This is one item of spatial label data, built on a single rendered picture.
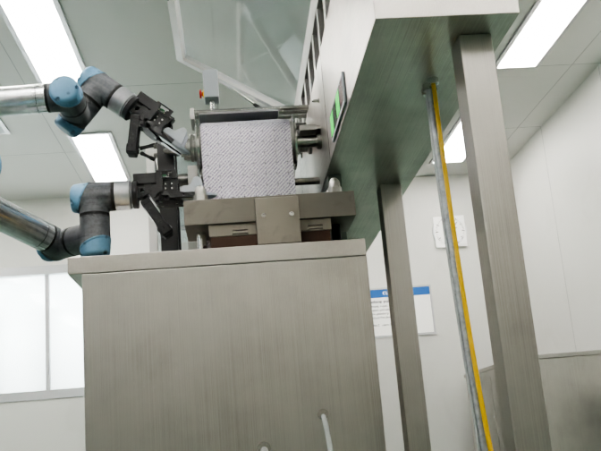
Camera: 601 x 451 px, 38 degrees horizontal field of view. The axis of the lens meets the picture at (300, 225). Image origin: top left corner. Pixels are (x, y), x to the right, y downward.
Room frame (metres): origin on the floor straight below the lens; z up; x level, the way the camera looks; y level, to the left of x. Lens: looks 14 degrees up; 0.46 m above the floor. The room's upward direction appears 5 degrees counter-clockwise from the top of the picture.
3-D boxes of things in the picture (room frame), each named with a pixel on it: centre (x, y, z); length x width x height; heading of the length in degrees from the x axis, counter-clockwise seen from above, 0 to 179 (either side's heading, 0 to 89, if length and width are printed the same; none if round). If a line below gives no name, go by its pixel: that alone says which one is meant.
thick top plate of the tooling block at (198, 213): (2.04, 0.07, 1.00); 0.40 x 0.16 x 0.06; 95
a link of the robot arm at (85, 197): (2.12, 0.52, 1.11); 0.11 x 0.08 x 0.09; 95
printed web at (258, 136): (2.35, 0.14, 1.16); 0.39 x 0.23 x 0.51; 5
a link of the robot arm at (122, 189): (2.13, 0.44, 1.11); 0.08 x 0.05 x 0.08; 5
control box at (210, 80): (2.76, 0.27, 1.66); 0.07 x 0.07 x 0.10; 5
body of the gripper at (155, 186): (2.14, 0.36, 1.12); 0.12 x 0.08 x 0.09; 95
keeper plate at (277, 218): (1.95, 0.05, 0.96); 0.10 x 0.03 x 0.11; 95
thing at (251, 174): (2.16, 0.12, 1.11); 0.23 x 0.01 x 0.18; 95
